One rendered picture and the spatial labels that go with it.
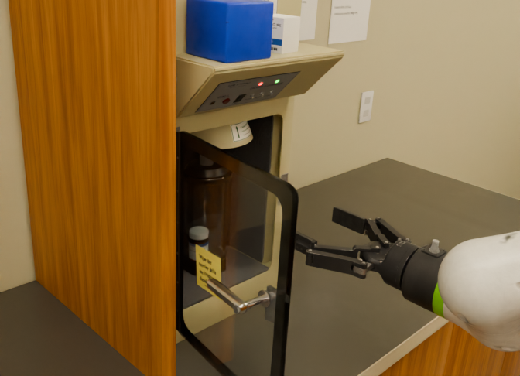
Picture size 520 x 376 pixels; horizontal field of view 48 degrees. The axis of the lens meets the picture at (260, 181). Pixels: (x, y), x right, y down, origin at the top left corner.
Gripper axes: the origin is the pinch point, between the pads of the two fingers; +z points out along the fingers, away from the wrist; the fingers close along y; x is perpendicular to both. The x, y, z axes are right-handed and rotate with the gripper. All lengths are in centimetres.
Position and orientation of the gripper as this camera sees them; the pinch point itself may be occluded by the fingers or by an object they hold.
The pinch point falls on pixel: (314, 225)
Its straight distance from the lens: 105.7
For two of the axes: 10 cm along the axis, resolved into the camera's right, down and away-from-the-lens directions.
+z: -7.1, -2.9, 6.4
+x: -0.5, 9.3, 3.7
